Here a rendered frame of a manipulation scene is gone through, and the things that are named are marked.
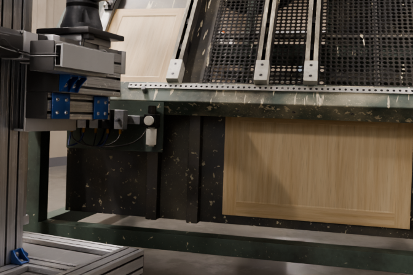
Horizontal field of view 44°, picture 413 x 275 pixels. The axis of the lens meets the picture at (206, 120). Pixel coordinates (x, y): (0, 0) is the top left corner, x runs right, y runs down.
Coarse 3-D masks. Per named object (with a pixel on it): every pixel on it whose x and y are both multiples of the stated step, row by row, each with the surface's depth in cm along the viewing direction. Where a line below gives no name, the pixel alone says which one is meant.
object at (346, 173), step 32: (256, 128) 257; (288, 128) 253; (320, 128) 250; (352, 128) 246; (384, 128) 243; (224, 160) 260; (256, 160) 257; (288, 160) 253; (320, 160) 250; (352, 160) 246; (384, 160) 243; (224, 192) 260; (256, 192) 257; (288, 192) 253; (320, 192) 250; (352, 192) 246; (384, 192) 243; (352, 224) 246; (384, 224) 243
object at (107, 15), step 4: (116, 4) 294; (116, 8) 295; (104, 12) 290; (108, 12) 289; (112, 12) 290; (104, 16) 288; (108, 16) 287; (112, 16) 290; (104, 20) 286; (108, 20) 285; (104, 24) 284; (108, 24) 285; (104, 28) 281
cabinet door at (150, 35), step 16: (128, 16) 288; (144, 16) 286; (160, 16) 284; (176, 16) 281; (112, 32) 282; (128, 32) 280; (144, 32) 278; (160, 32) 276; (176, 32) 273; (112, 48) 274; (128, 48) 272; (144, 48) 270; (160, 48) 268; (128, 64) 265; (144, 64) 263; (160, 64) 261; (128, 80) 258; (144, 80) 256; (160, 80) 254
